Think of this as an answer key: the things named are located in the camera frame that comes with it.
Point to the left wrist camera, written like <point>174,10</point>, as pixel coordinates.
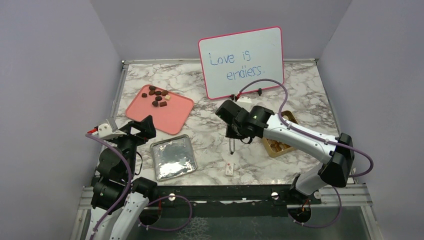
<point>108,130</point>

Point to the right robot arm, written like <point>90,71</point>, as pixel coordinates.
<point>334,153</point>

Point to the small white red card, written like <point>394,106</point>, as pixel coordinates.
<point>229,169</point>

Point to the silver tin lid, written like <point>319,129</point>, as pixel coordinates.
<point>173,157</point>

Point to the gold chocolate box tray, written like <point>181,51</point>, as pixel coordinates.
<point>275,148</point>

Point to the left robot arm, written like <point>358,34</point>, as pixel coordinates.
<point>118,198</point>

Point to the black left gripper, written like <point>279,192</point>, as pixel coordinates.
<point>146,126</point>

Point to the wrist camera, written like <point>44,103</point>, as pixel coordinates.
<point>108,130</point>
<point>244,101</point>

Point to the pink framed whiteboard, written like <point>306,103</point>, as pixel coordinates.
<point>242,62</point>

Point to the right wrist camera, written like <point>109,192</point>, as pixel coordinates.
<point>244,101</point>

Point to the pink plastic tray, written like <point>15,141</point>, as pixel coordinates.
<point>169,116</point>

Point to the black metal base rail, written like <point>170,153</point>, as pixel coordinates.
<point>224,201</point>

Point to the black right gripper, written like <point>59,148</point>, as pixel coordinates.
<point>231,134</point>

